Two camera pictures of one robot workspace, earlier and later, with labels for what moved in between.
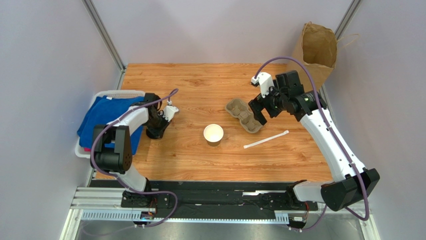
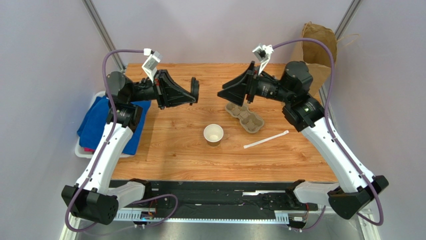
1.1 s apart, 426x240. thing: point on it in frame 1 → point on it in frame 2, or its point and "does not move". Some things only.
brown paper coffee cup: (213, 133) does not move
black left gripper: (165, 123) → (167, 96)
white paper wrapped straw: (285, 132) does not move
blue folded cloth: (104, 107) does not move
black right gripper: (263, 105) → (251, 86)
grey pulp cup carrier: (240, 109) does not move
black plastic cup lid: (155, 132) → (195, 86)
